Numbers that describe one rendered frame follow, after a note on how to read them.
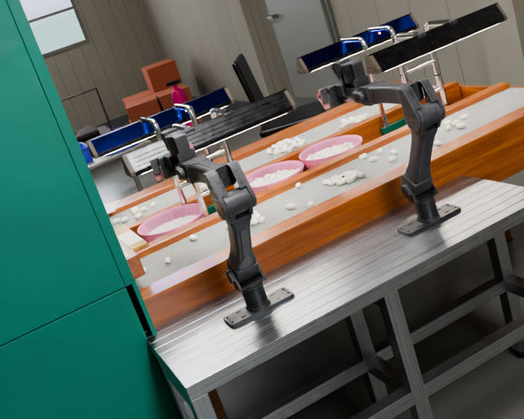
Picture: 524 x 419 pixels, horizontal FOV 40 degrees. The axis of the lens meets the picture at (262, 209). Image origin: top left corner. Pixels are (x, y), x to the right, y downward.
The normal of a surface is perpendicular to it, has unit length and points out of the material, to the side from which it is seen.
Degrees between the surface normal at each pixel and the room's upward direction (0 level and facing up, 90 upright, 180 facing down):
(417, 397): 90
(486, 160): 90
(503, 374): 0
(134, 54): 90
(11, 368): 90
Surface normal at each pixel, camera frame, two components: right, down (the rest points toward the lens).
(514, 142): 0.41, 0.17
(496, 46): -0.86, 0.40
